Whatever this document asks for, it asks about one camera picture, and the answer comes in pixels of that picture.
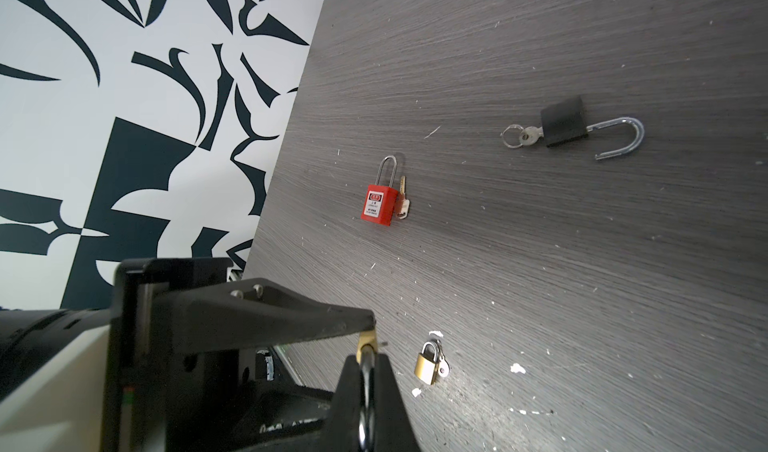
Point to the silver brass key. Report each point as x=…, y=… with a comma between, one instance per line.
x=403, y=203

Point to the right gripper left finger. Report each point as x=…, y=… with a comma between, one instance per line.
x=341, y=426

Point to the red padlock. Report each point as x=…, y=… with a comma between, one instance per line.
x=380, y=200

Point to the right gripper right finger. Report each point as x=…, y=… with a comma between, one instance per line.
x=388, y=425

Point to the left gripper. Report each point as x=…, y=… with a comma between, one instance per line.
x=182, y=343

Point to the large brass padlock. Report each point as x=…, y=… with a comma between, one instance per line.
x=367, y=342

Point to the small brass padlock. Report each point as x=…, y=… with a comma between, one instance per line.
x=431, y=363

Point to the black padlock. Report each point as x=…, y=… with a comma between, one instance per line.
x=565, y=122

